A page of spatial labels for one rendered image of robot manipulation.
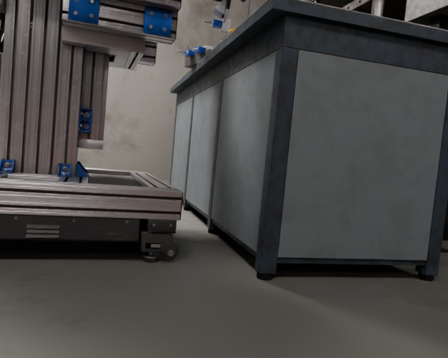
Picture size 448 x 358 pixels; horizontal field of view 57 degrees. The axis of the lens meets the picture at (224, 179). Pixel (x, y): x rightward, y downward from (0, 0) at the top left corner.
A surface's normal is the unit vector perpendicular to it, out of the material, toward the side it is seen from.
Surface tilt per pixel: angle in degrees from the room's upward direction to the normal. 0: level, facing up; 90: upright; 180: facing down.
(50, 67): 90
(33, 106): 90
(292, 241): 90
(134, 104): 90
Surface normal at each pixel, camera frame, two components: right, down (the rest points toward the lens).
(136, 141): 0.31, 0.09
